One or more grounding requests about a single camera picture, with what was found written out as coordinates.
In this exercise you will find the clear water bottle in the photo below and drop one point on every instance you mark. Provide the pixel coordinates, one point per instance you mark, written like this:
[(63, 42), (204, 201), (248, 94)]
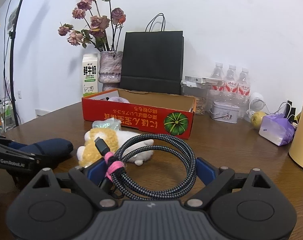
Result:
[(231, 84), (243, 91), (217, 87)]

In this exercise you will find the black paper shopping bag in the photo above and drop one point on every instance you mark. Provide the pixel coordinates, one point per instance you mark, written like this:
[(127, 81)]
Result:
[(153, 59)]

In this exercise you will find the white green milk carton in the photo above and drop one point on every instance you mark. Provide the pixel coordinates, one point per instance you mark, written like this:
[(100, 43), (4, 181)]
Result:
[(90, 74)]

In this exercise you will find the red orange cardboard box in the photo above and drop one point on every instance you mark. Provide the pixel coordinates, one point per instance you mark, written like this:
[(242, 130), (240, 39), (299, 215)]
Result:
[(147, 111)]

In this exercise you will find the yellow green pear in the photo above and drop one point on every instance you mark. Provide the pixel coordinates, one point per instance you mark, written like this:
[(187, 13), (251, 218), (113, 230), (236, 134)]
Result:
[(256, 119)]

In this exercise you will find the fluffy lilac headband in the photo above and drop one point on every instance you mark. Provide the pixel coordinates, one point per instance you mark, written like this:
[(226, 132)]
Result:
[(118, 99)]

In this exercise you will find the orange white plush hamster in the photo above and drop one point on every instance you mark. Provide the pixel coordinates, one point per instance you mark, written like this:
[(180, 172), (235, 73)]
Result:
[(88, 154)]

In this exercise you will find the left clear water bottle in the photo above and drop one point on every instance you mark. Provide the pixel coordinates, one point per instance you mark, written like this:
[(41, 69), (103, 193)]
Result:
[(217, 87)]

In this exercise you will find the middle clear water bottle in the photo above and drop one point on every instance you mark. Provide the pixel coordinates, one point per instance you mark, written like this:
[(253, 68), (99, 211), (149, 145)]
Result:
[(231, 84)]

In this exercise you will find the purple gift bag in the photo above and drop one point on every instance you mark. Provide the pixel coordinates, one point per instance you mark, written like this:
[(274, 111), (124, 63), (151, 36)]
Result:
[(277, 129)]

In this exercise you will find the small white desk fan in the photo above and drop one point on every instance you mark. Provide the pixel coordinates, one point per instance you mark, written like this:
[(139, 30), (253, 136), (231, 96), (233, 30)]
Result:
[(255, 103)]

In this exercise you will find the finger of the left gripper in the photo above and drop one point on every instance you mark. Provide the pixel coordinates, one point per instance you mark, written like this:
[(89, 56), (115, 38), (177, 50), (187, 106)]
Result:
[(12, 151), (5, 142)]

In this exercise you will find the iridescent plastic packet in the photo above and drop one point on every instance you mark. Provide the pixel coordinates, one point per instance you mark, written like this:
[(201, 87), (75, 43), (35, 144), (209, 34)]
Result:
[(110, 123)]

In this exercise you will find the dried pink rose bouquet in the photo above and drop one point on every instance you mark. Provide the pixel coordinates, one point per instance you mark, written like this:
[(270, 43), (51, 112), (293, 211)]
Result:
[(101, 31)]

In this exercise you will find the navy blue sock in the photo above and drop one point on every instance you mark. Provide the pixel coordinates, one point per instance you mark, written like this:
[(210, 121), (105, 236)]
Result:
[(51, 151)]

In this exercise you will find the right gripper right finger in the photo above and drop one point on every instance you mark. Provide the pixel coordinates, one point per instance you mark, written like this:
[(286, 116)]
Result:
[(217, 181)]

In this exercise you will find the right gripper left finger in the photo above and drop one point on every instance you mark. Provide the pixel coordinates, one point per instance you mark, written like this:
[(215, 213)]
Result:
[(93, 184)]

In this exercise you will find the white floral tin box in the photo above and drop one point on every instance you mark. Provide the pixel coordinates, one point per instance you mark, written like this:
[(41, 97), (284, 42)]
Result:
[(224, 112)]

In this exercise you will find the wire storage rack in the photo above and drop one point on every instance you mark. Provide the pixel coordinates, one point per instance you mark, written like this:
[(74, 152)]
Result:
[(7, 121)]

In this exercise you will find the white wall socket panel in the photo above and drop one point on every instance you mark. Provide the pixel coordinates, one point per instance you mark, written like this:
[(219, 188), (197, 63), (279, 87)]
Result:
[(41, 112)]

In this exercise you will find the right clear water bottle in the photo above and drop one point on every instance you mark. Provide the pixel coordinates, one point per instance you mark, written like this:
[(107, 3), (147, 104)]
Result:
[(243, 91)]

